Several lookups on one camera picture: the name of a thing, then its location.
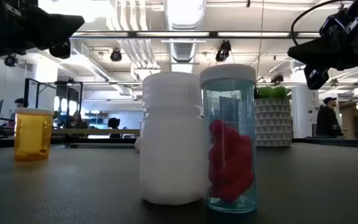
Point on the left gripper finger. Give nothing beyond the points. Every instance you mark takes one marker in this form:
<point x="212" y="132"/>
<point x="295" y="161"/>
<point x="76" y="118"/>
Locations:
<point x="61" y="26"/>

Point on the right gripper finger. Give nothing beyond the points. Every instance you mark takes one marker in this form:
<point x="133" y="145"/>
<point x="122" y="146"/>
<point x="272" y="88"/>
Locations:
<point x="315" y="53"/>

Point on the orange pill bottle white cap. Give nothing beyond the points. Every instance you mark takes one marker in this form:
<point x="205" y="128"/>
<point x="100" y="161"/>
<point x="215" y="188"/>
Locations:
<point x="33" y="137"/>

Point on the large white plastic bottle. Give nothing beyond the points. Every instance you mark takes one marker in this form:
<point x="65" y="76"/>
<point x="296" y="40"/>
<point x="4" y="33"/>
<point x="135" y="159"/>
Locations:
<point x="171" y="155"/>

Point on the black ceiling spotlight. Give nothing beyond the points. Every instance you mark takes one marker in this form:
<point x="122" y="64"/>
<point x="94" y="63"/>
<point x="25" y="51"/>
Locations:
<point x="116" y="55"/>
<point x="277" y="78"/>
<point x="10" y="60"/>
<point x="223" y="51"/>

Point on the white column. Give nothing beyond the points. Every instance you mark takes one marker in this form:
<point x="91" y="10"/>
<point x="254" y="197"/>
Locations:
<point x="304" y="105"/>

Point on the person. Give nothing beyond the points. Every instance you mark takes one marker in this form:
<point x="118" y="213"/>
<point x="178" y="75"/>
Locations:
<point x="19" y="102"/>
<point x="326" y="121"/>
<point x="113" y="123"/>

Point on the succulent in patterned white pot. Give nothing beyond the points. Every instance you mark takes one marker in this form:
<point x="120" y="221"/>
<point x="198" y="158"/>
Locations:
<point x="273" y="124"/>

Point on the black overhead light bar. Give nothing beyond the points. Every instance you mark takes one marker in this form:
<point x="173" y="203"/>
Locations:
<point x="213" y="34"/>

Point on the tall blue vial red pills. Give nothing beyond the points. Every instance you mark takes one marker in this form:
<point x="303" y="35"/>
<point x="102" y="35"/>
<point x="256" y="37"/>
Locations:
<point x="228" y="155"/>

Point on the black table mat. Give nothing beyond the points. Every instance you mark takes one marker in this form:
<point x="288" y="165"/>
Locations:
<point x="73" y="186"/>

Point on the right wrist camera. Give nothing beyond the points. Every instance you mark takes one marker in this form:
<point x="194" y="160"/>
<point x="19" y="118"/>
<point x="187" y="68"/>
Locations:
<point x="340" y="23"/>

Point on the black shelf frame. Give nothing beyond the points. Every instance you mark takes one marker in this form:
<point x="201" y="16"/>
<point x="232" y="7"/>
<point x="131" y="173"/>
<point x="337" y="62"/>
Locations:
<point x="25" y="93"/>

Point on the silver ceiling air duct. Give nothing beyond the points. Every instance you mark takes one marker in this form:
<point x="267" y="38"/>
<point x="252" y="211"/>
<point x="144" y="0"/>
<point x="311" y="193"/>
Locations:
<point x="182" y="51"/>

